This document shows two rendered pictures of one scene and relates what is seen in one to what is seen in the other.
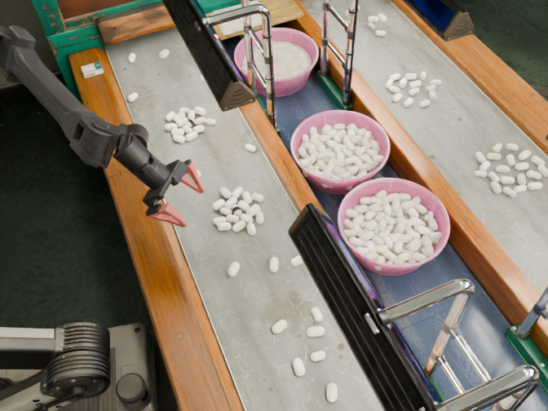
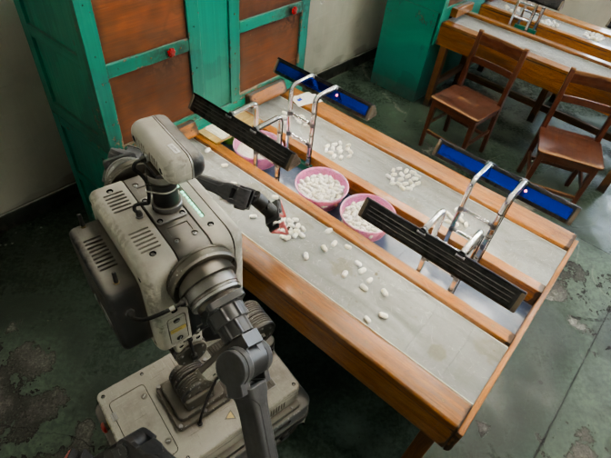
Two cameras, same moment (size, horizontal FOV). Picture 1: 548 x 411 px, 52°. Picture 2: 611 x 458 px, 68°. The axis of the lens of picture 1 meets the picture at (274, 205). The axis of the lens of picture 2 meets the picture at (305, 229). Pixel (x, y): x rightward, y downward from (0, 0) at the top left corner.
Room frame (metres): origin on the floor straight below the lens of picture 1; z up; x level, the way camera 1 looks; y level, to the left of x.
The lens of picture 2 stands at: (-0.34, 0.84, 2.20)
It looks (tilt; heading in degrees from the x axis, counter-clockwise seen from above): 45 degrees down; 325
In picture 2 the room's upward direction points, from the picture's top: 8 degrees clockwise
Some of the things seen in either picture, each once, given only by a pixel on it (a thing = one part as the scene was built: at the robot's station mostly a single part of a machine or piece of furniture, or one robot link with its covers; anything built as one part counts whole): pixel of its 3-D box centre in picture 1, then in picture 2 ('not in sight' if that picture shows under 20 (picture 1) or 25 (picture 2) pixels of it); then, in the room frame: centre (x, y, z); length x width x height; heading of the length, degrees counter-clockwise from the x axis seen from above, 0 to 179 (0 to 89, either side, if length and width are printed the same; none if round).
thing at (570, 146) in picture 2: not in sight; (570, 144); (1.02, -2.31, 0.45); 0.44 x 0.43 x 0.91; 38
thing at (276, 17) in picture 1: (250, 15); (229, 126); (1.67, 0.04, 0.77); 0.33 x 0.15 x 0.01; 110
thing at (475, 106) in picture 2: not in sight; (468, 101); (1.77, -2.01, 0.45); 0.44 x 0.43 x 0.91; 13
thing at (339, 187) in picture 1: (339, 155); (321, 191); (1.05, -0.19, 0.72); 0.27 x 0.27 x 0.10
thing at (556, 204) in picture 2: not in sight; (503, 177); (0.49, -0.69, 1.08); 0.62 x 0.08 x 0.07; 20
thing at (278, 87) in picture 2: not in sight; (266, 93); (1.84, -0.27, 0.83); 0.30 x 0.06 x 0.07; 110
